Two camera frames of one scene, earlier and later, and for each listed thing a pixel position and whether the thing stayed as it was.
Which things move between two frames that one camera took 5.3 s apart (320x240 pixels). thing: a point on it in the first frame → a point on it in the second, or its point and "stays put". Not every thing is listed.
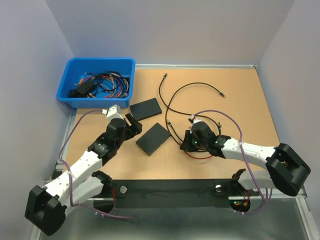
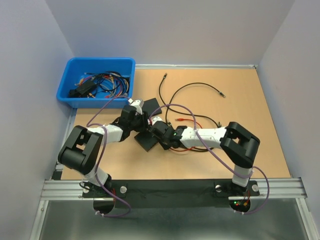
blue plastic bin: x=98 y=82 stays put
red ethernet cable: x=181 y=143 → x=181 y=119
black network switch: x=145 y=109 stays put
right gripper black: x=186 y=146 → x=164 y=146
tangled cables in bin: x=106 y=84 stays put
